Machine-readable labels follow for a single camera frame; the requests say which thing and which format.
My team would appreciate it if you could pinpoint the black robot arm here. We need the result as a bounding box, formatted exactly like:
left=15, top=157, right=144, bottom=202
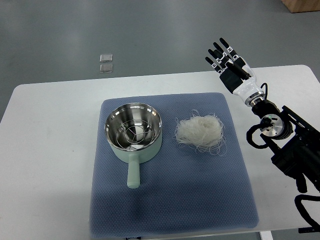
left=246, top=90, right=320, bottom=233

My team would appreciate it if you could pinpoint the blue textured table mat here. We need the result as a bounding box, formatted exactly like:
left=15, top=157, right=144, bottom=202
left=89, top=92, right=259, bottom=239

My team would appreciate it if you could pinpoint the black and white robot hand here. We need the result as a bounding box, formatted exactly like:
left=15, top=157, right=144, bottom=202
left=205, top=37, right=267, bottom=107

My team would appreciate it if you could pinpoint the upper grey floor plate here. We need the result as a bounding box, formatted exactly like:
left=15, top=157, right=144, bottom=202
left=99, top=53, right=113, bottom=63

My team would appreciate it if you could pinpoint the wire steaming rack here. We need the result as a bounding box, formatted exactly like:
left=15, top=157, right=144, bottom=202
left=116, top=119, right=156, bottom=151

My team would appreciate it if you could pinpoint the brown cardboard box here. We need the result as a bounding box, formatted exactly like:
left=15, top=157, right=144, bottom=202
left=285, top=0, right=320, bottom=13

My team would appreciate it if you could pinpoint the white vermicelli noodle bundle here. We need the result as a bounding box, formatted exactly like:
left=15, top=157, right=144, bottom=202
left=174, top=109, right=226, bottom=155

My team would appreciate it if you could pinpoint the white table leg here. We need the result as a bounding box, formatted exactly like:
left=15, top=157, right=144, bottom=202
left=259, top=231, right=274, bottom=240

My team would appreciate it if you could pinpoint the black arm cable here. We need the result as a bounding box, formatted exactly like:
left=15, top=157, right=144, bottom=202
left=294, top=194, right=320, bottom=228

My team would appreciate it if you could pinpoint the mint green steel pot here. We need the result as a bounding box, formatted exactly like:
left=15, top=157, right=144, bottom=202
left=104, top=102, right=163, bottom=189

